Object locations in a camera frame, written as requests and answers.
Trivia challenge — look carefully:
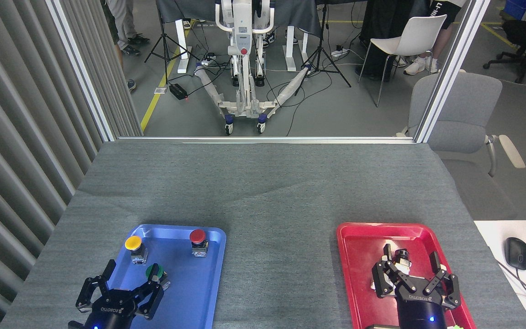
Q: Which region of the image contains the black tripod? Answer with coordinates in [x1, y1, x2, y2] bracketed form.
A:
[295, 0, 352, 97]
[144, 0, 200, 85]

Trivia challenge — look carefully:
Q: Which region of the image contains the yellow push button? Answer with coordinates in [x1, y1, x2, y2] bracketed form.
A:
[124, 235, 148, 265]

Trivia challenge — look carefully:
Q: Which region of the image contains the white wheeled stand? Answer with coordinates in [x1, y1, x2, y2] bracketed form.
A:
[193, 0, 315, 136]

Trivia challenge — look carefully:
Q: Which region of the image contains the white plastic chair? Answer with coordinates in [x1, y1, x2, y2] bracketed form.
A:
[358, 14, 448, 108]

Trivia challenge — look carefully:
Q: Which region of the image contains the person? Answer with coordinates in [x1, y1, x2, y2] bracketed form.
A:
[107, 0, 151, 57]
[395, 0, 468, 76]
[100, 0, 137, 92]

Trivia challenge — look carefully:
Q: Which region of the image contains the green push button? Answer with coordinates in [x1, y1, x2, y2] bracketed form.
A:
[145, 263, 171, 292]

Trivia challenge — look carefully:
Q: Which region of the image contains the blue plastic tray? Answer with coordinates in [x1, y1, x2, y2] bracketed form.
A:
[87, 224, 227, 329]

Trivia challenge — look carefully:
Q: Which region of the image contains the black computer mouse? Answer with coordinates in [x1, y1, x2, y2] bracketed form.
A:
[505, 237, 526, 271]

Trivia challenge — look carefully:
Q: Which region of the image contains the silver frame rail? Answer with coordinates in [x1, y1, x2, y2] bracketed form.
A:
[116, 135, 417, 145]

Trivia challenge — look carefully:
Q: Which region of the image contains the black draped cloth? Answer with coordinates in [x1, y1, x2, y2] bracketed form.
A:
[354, 0, 430, 83]

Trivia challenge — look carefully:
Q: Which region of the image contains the black power box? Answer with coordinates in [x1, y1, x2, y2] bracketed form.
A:
[168, 83, 189, 101]

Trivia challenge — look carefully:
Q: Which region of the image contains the grey ribbed panel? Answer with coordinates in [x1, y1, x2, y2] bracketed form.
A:
[0, 0, 144, 329]

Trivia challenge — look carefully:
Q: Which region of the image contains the red push button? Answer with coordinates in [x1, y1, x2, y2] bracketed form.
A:
[189, 229, 209, 258]

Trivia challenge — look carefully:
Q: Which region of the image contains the grey office chair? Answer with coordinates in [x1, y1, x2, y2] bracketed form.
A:
[396, 69, 526, 221]

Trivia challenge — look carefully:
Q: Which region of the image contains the red plastic tray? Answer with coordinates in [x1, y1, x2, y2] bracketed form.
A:
[337, 223, 477, 329]

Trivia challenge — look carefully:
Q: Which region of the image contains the white desk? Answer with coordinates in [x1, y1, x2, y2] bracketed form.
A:
[473, 220, 526, 329]

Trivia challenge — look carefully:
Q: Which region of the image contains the white table leg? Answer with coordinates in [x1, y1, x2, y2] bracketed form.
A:
[284, 26, 310, 73]
[174, 19, 192, 74]

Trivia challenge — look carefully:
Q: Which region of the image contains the black office chair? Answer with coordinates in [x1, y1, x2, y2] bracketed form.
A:
[483, 18, 526, 85]

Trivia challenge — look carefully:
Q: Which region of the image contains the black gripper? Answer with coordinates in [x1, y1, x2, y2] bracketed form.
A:
[371, 243, 462, 329]
[75, 259, 166, 329]

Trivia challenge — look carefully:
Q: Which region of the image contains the blue bin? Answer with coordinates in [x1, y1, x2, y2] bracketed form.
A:
[504, 0, 526, 20]

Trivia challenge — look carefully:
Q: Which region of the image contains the dark grey draped cloth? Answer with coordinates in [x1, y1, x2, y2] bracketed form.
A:
[155, 0, 324, 38]

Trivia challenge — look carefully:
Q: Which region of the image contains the black knob switch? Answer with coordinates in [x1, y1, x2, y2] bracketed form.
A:
[392, 249, 414, 276]

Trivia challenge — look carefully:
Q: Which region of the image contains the silver frame post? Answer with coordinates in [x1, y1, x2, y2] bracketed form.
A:
[414, 0, 491, 143]
[46, 0, 117, 143]

